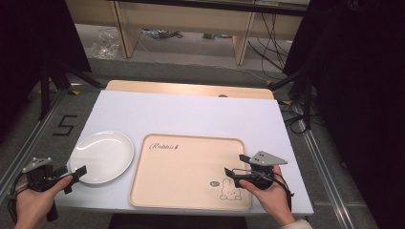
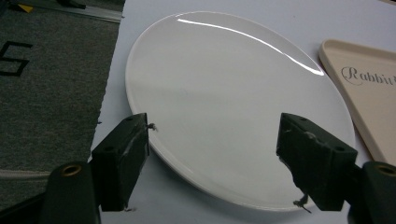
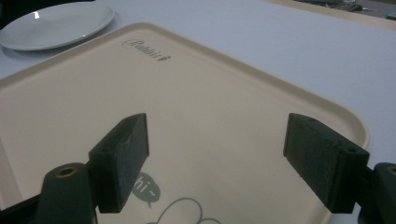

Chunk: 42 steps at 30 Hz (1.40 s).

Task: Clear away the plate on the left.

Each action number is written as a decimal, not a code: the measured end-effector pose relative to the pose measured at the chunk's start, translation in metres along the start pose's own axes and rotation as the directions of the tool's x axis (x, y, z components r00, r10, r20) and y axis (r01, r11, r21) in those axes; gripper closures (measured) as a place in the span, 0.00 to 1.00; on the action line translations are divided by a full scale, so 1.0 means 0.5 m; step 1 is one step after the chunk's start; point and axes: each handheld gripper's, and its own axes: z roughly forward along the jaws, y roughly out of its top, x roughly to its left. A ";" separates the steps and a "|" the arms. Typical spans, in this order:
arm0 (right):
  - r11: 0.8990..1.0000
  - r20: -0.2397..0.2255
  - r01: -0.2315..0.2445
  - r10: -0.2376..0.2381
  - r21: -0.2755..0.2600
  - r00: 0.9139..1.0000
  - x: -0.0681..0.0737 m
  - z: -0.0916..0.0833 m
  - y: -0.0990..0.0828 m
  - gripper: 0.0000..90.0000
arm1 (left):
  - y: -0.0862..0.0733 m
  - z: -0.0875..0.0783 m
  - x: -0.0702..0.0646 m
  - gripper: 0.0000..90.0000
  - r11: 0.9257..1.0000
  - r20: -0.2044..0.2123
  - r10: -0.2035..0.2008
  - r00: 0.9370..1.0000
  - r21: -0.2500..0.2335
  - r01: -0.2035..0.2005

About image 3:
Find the dark clutter on far table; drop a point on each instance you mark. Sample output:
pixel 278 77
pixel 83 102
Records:
pixel 345 5

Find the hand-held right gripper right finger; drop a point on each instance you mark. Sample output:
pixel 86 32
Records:
pixel 323 161

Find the white round plate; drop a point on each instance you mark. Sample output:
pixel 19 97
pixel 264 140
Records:
pixel 56 25

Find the beige plastic tray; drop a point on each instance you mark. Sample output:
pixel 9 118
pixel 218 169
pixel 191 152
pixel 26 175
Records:
pixel 202 112

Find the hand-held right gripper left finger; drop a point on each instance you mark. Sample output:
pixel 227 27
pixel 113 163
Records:
pixel 120 165

